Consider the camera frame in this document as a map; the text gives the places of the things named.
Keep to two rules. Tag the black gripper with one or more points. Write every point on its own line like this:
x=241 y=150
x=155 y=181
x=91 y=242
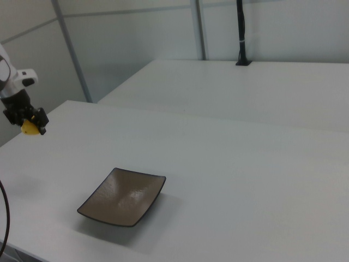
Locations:
x=19 y=105

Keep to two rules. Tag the yellow lemon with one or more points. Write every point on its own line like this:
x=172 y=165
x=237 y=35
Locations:
x=29 y=129

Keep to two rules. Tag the square brown ceramic plate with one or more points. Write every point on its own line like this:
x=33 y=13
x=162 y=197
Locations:
x=122 y=197

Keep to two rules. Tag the black pole with base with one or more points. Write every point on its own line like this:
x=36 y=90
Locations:
x=242 y=32

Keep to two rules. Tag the grey metal partition post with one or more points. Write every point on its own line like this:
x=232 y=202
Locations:
x=201 y=30
x=72 y=52

